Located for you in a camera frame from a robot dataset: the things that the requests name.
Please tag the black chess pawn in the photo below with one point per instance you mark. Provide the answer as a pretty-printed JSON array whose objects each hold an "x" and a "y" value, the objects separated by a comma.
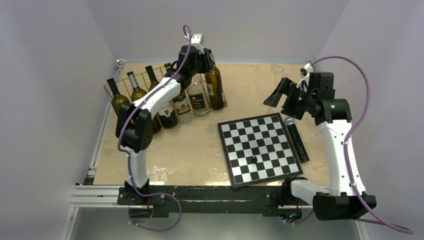
[{"x": 254, "y": 160}]

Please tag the green bottle white label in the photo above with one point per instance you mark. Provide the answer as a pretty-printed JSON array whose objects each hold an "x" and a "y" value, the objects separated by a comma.
[{"x": 117, "y": 98}]

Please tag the gold wire wine rack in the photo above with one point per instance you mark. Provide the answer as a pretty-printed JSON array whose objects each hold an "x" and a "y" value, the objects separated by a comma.
[{"x": 145, "y": 77}]

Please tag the dark green wine bottle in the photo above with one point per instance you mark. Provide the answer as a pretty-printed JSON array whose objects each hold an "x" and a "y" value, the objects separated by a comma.
[{"x": 138, "y": 93}]

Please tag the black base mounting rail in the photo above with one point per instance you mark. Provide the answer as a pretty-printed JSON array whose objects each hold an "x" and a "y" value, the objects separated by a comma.
[{"x": 163, "y": 200}]

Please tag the dark green bottle silver neck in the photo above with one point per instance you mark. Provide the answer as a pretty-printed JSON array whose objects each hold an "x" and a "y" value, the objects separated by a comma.
[{"x": 215, "y": 90}]

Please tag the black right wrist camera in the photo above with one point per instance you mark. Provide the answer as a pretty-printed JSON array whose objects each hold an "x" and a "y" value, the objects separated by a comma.
[{"x": 322, "y": 85}]

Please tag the black white chessboard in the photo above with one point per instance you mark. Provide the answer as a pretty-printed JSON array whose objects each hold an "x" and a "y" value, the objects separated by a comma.
[{"x": 265, "y": 137}]

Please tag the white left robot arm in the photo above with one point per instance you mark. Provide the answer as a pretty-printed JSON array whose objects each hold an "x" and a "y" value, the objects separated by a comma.
[{"x": 134, "y": 128}]

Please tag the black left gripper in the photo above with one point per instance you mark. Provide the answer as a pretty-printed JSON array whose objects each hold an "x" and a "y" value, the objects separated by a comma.
[{"x": 208, "y": 63}]

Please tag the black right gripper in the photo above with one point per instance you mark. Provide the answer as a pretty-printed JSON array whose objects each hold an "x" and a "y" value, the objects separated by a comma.
[{"x": 288, "y": 87}]

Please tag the clear glass bottle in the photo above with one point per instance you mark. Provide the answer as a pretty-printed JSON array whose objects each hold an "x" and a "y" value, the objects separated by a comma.
[{"x": 197, "y": 96}]

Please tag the clear liquor bottle black cap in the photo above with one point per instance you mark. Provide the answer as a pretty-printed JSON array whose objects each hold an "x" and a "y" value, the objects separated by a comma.
[{"x": 182, "y": 107}]

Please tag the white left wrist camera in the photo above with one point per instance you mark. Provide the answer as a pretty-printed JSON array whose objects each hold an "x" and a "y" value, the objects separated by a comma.
[{"x": 197, "y": 42}]

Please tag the black glitter microphone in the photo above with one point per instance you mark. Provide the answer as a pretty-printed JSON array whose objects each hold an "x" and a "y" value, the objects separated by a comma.
[{"x": 296, "y": 139}]

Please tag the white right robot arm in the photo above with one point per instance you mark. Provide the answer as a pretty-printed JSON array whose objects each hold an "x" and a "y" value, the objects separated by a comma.
[{"x": 345, "y": 198}]

